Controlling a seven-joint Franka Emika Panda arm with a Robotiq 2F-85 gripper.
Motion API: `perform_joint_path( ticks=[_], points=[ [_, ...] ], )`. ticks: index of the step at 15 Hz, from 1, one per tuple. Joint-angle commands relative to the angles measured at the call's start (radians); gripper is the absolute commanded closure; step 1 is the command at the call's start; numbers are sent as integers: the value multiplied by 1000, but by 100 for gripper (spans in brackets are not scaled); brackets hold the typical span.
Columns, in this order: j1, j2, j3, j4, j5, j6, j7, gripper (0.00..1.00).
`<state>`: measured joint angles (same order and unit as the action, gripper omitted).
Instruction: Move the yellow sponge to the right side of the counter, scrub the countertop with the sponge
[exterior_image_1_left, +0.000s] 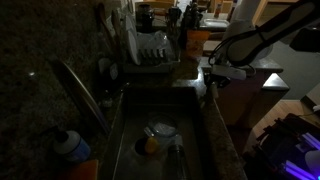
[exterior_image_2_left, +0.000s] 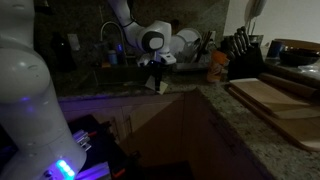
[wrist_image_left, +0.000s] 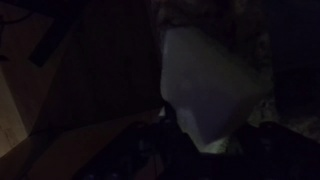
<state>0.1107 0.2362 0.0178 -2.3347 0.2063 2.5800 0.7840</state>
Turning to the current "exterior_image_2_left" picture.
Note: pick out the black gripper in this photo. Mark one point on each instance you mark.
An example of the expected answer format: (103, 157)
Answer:
(155, 70)

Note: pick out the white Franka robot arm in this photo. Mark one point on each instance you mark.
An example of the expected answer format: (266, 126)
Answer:
(26, 116)

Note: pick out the orange sponge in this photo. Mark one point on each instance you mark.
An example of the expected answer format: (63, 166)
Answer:
(106, 64)

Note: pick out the beige kitchen base cabinet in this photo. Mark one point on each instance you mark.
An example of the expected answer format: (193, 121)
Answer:
(150, 113)

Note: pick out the grey dish rack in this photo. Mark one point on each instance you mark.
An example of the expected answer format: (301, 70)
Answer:
(191, 66)

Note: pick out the steel sink basin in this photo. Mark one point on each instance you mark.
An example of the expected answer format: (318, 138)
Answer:
(116, 76)

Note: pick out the white dinner plate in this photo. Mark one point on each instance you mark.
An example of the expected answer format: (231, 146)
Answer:
(180, 46)
(191, 35)

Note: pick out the white blue soap dispenser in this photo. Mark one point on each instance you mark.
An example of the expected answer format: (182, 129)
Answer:
(112, 57)

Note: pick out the orange canister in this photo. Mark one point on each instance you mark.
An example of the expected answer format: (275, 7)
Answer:
(216, 68)

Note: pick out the curved metal faucet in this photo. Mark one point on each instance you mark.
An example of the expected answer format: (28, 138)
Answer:
(115, 28)

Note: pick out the black equipment cart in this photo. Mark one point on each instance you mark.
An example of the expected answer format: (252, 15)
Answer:
(100, 150)

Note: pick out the black knife block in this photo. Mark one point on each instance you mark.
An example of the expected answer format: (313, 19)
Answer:
(245, 63)

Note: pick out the dark glass bottle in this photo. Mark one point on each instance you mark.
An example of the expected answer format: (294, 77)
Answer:
(63, 53)

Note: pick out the dark utensil holder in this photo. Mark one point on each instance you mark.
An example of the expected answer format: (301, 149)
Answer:
(256, 40)

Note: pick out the small wooden cutting board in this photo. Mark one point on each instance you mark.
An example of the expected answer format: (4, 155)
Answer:
(266, 95)

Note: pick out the white kitchen utensil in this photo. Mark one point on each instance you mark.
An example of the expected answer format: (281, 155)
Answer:
(255, 11)

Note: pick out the blue mug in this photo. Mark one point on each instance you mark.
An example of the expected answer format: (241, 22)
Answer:
(274, 49)

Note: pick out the wooden rolling pin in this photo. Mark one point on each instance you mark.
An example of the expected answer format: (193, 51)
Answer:
(290, 85)

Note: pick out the dark bowl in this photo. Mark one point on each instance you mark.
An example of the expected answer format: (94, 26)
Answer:
(298, 57)

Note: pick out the brown wooden bowl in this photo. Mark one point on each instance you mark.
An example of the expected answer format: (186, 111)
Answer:
(300, 43)

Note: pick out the large wooden cutting board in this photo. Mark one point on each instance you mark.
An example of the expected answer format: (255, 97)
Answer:
(300, 131)

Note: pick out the grey wrist camera bar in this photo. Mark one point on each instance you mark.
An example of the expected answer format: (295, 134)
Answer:
(166, 59)

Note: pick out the white wall outlet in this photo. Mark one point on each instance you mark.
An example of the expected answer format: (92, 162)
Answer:
(74, 42)

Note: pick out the silver metal bracket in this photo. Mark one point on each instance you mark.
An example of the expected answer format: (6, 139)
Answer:
(82, 139)

